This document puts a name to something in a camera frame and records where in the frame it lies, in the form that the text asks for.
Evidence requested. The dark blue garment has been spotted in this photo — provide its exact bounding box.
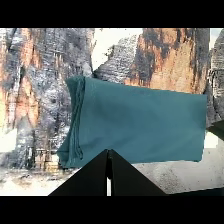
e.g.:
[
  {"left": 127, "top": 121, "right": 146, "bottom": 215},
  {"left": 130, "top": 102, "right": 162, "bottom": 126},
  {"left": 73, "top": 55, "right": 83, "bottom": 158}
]
[{"left": 55, "top": 75, "right": 209, "bottom": 170}]

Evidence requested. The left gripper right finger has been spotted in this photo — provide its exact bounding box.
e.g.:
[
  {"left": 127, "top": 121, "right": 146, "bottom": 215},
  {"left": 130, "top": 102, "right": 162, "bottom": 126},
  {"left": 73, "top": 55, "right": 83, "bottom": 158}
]
[{"left": 109, "top": 149, "right": 168, "bottom": 197}]

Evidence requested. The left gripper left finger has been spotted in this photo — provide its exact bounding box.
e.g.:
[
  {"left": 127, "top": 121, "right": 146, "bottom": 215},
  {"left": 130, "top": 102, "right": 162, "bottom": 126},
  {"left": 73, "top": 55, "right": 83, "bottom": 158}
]
[{"left": 48, "top": 149, "right": 110, "bottom": 197}]

